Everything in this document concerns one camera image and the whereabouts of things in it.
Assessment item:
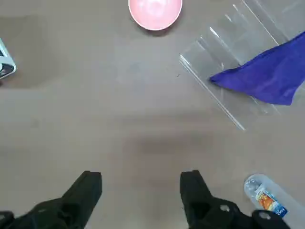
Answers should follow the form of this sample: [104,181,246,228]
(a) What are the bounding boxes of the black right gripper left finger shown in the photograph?
[0,170,102,229]

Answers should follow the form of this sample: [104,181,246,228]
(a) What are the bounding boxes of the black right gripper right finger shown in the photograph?
[180,169,290,229]

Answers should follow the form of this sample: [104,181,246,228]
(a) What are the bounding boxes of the purple towel with loop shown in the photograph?
[209,31,305,106]

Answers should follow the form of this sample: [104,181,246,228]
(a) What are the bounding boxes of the clear acrylic stepped rack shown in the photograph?
[178,0,305,131]

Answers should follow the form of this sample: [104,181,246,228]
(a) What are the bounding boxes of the clear plastic bottle blue cap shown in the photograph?
[243,174,288,218]

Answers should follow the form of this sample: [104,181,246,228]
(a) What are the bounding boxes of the pink bowl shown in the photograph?
[128,0,183,31]

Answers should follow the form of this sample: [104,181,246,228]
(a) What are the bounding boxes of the white drawer box orange handles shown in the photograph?
[0,38,17,81]

